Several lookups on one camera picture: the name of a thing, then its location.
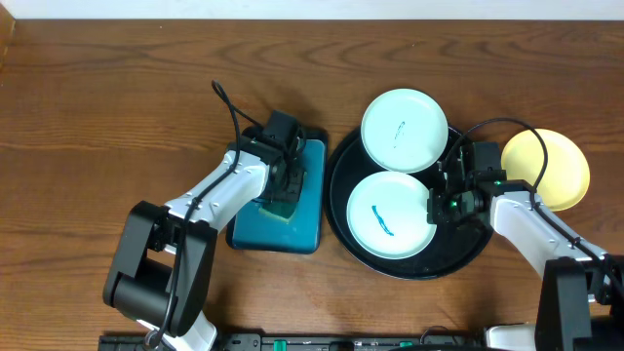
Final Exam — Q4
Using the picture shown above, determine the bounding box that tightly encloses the green sponge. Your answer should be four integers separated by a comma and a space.
259, 202, 297, 221

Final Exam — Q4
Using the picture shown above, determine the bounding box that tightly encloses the pale green plate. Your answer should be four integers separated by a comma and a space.
346, 171, 437, 260
360, 89, 449, 174

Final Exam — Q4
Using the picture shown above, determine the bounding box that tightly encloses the yellow plate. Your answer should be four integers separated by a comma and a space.
501, 129, 590, 212

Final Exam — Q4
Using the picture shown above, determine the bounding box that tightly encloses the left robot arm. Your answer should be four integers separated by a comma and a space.
102, 128, 308, 350

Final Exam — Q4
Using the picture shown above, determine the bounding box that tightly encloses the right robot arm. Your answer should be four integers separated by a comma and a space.
427, 142, 623, 350

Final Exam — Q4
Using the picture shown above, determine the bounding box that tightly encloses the black round tray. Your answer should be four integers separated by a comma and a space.
323, 129, 492, 280

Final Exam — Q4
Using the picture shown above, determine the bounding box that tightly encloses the teal rectangular tray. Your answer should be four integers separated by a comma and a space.
226, 129, 328, 254

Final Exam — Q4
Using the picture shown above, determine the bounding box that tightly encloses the pale green plate top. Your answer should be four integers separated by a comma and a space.
360, 89, 449, 174

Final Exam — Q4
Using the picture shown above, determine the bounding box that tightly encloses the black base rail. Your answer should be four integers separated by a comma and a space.
97, 331, 488, 351

